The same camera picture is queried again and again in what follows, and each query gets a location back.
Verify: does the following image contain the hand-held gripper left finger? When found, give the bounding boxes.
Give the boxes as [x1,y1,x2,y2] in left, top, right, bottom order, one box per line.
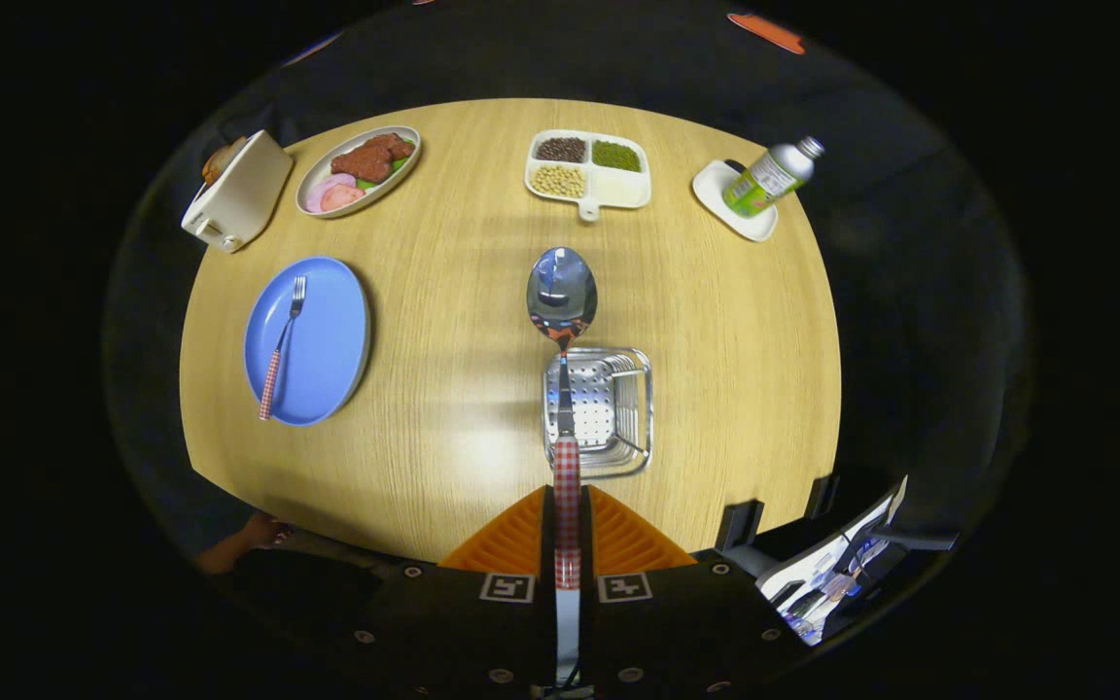
[344,484,561,699]

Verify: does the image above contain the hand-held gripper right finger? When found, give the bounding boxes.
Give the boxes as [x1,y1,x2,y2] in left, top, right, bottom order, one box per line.
[575,484,796,699]

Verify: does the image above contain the small white dish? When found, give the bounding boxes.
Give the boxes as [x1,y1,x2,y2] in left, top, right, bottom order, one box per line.
[692,159,779,242]

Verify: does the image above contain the spoon with red checkered handle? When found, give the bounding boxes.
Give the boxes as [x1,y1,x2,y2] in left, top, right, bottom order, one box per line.
[526,247,600,689]

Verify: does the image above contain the white toaster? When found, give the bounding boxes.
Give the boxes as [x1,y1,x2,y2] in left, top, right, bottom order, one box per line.
[181,129,295,254]

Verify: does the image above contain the toasted bread slice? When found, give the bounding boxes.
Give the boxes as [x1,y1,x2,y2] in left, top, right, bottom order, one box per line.
[202,136,248,187]

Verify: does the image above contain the green label metal bottle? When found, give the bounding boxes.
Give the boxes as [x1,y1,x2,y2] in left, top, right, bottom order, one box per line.
[722,136,825,219]

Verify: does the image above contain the pink ham slices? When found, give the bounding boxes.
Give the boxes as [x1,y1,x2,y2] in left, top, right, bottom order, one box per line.
[305,173,367,214]

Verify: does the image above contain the round blue plate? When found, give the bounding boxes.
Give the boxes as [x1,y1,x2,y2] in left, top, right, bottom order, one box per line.
[244,257,372,428]

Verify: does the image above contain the pile of yellow soybeans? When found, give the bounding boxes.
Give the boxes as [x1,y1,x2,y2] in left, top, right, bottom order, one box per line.
[531,164,587,198]

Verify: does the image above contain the perforated metal basket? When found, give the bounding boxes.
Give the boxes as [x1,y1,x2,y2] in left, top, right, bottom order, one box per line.
[542,346,654,479]

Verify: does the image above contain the brown meat slices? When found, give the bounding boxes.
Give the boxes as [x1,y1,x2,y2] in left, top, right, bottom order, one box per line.
[330,133,417,184]

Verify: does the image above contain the fork with red checkered handle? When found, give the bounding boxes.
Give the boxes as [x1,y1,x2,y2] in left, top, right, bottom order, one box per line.
[259,275,308,422]

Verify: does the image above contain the white divided tray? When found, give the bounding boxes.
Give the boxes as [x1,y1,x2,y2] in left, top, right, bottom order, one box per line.
[524,129,652,223]

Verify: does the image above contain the pile of green beans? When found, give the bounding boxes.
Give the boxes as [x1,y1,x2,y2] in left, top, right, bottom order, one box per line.
[591,141,642,173]

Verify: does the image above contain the white screen device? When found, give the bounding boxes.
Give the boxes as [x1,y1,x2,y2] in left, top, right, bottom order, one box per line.
[756,475,911,648]

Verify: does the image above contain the oval white plate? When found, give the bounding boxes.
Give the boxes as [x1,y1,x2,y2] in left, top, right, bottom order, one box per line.
[296,125,422,219]

